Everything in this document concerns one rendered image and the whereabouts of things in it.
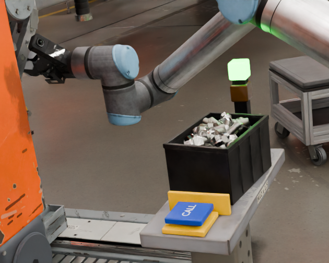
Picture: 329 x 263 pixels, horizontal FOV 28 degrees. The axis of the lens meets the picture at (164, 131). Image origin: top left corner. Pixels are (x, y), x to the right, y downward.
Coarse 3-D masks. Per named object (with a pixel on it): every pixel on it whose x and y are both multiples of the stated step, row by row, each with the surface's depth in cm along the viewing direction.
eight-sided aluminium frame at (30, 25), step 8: (32, 16) 182; (16, 24) 183; (24, 24) 181; (32, 24) 182; (16, 32) 183; (24, 32) 180; (32, 32) 182; (16, 40) 183; (24, 40) 179; (24, 48) 179; (16, 56) 177; (24, 56) 179; (24, 64) 179
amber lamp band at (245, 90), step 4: (248, 84) 143; (232, 88) 144; (236, 88) 143; (240, 88) 143; (244, 88) 142; (248, 88) 143; (232, 92) 144; (236, 92) 144; (240, 92) 143; (244, 92) 143; (248, 92) 143; (232, 96) 144; (236, 96) 144; (240, 96) 144; (244, 96) 143; (248, 96) 143; (232, 100) 145; (236, 100) 144; (240, 100) 144; (244, 100) 143; (248, 100) 144
